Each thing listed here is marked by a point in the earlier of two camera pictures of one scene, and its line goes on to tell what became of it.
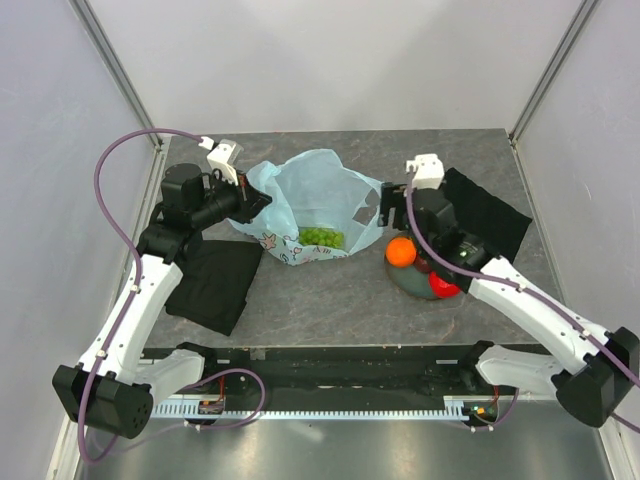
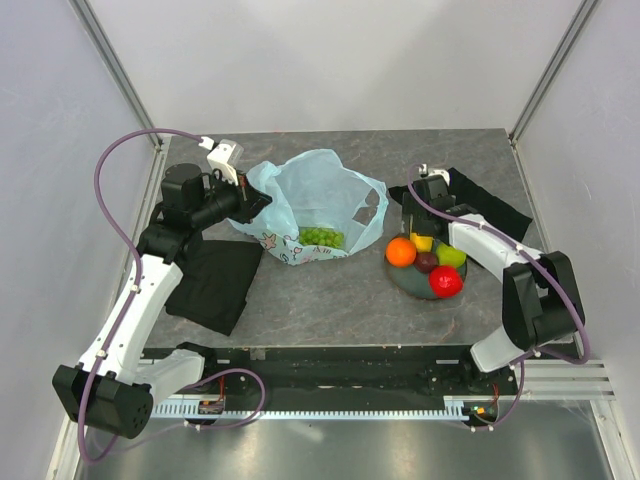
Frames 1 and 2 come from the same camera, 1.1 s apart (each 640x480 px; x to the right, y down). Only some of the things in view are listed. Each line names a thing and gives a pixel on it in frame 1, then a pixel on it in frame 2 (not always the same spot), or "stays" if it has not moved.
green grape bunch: (321, 236) stays
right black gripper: (393, 195) -> (410, 205)
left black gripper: (248, 199) stays
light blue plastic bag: (315, 190) stays
